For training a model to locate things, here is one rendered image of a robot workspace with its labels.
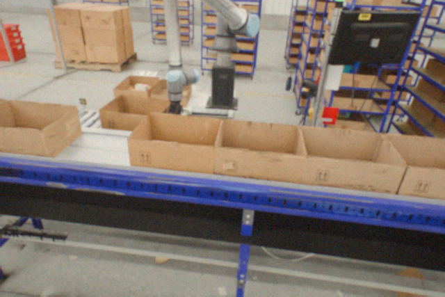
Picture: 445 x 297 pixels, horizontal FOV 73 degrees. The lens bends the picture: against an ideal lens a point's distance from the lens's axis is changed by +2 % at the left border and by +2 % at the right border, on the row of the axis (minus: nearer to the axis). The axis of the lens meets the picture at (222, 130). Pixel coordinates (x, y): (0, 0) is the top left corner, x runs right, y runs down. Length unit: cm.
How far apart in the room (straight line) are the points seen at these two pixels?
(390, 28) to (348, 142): 73
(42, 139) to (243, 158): 92
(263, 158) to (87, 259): 148
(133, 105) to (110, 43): 376
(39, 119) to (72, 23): 434
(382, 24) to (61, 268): 242
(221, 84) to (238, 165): 114
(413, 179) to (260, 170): 62
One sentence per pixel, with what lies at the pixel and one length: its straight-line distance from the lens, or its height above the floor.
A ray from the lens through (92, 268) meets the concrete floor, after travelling 228.
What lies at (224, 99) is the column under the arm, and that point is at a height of 82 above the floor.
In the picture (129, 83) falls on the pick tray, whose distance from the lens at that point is 291.
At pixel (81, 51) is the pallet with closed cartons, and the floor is 31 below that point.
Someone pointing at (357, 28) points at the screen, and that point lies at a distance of 189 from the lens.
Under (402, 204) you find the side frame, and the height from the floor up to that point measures 91.
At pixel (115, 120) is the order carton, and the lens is 200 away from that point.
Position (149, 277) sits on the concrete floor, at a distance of 215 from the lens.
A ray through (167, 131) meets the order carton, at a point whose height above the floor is 94.
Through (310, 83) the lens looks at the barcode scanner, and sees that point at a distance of 210.
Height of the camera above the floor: 171
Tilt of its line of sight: 28 degrees down
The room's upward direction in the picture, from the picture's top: 3 degrees clockwise
